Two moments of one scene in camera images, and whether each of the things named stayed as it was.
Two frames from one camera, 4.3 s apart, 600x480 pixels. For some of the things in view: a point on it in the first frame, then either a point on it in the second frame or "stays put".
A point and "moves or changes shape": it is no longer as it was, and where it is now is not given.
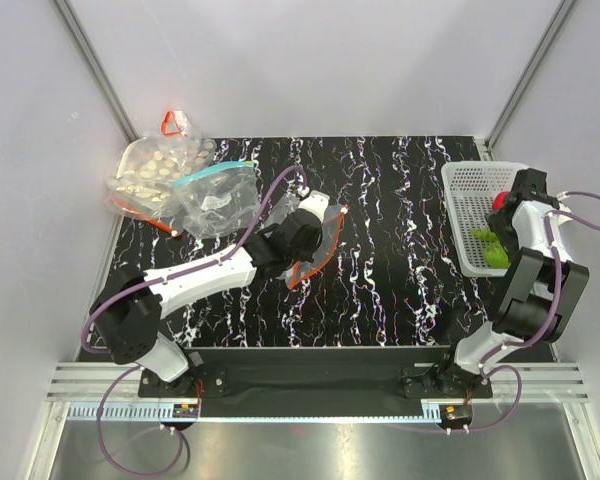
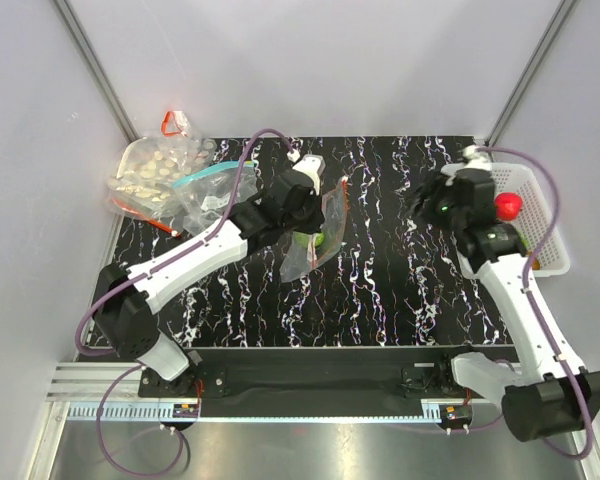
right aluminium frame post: [562, 10] stays put
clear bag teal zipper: [217, 200] stays put
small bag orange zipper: [175, 124] stays put
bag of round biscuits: [143, 172] stays put
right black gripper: [494, 221] -> [434, 191]
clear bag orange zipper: [254, 210] moves or changes shape
